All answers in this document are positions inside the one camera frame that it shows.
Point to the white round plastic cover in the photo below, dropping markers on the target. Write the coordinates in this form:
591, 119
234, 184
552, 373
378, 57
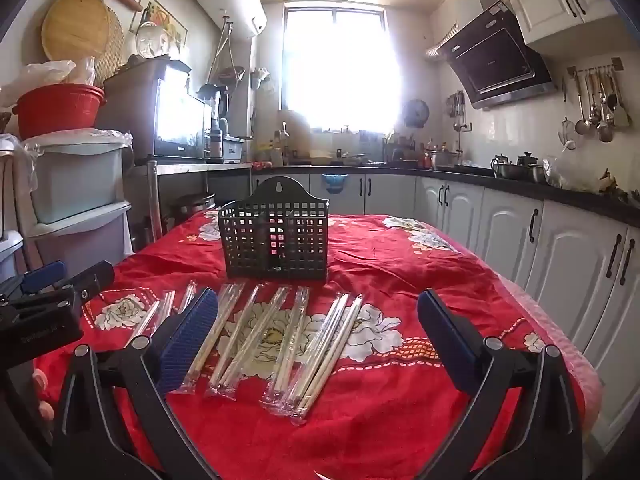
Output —
152, 40

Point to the clear plastic bag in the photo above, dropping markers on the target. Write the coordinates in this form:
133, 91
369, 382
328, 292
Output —
570, 175

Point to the black glass range hood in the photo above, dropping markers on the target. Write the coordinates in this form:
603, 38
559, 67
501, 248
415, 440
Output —
495, 60

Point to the black blender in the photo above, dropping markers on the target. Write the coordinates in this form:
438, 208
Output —
215, 100

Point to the grey plastic container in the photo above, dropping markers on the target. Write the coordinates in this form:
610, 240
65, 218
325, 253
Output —
233, 149

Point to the steel kettle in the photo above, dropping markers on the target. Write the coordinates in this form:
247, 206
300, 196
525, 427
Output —
500, 165

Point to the pale blue storage bin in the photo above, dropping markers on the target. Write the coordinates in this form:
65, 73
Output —
75, 180

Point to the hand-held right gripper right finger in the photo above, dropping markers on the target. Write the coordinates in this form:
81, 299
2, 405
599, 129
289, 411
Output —
445, 330

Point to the black dish rack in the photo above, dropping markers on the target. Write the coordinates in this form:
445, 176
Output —
400, 149

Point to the large steel stock pot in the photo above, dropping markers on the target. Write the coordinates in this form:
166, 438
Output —
442, 158

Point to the bunch of chopstick packets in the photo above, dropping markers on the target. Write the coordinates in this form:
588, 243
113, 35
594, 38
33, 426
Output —
287, 345

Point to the hanging round strainer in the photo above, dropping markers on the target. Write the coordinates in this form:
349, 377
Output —
231, 74

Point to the brown appliance black lid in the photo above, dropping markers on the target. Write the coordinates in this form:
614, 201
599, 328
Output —
145, 67

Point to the dark labelled bottle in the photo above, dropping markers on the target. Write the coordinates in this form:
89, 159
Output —
215, 144

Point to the red cloth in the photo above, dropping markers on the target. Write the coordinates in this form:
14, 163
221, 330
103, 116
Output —
262, 164

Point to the red floral tablecloth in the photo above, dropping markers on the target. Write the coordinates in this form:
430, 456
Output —
400, 270

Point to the hanging steel kitchen utensils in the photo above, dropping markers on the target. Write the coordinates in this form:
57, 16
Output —
580, 127

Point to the black front microwave oven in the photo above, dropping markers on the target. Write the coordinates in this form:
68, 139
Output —
180, 110

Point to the fruit wall poster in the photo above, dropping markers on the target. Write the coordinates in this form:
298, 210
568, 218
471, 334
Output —
167, 15

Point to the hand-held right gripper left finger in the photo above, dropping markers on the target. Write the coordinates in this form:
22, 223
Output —
192, 330

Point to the red plastic basket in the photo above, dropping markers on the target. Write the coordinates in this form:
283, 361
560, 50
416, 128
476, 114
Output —
60, 107

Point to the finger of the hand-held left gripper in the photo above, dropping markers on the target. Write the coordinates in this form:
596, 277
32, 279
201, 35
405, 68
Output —
92, 277
42, 274

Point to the steel lidded pot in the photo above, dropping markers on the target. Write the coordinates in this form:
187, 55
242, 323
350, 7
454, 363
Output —
526, 160

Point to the person's left hand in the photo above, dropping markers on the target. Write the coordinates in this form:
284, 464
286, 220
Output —
44, 410

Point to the white plastic drawer unit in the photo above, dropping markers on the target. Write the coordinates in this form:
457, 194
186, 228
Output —
85, 240

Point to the black kitchen countertop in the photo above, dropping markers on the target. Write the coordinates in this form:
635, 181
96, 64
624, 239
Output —
575, 195

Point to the stainless steel shelf table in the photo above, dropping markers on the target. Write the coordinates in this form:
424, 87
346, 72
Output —
200, 166

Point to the round bamboo tray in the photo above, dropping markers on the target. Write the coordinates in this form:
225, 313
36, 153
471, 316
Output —
75, 25

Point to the round bamboo mat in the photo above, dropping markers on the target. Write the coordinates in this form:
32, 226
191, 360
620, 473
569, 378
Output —
112, 55

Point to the pink underlay cloth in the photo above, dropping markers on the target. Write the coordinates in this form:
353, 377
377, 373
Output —
560, 330

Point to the white plastic bag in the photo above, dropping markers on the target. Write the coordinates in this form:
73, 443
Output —
35, 75

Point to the blue hanging basin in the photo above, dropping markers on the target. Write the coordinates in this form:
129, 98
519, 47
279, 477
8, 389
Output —
334, 182

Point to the silver exhaust duct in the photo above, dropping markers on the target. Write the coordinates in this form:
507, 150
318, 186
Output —
440, 45

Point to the hanging dark kitchen tools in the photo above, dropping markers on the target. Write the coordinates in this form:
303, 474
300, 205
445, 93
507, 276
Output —
457, 110

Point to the steel bowl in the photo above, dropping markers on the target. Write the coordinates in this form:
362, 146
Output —
510, 171
536, 172

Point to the stacked dark pots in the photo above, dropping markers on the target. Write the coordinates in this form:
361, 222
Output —
192, 204

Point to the wall mounted cup holder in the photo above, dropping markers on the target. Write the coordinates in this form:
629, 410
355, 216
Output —
260, 79

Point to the black plastic lattice utensil basket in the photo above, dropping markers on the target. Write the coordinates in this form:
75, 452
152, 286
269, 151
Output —
295, 197

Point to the round dark wall fixture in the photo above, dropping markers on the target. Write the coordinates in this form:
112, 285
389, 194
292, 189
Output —
415, 112

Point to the kitchen window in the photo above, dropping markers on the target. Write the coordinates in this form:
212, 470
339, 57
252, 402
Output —
340, 60

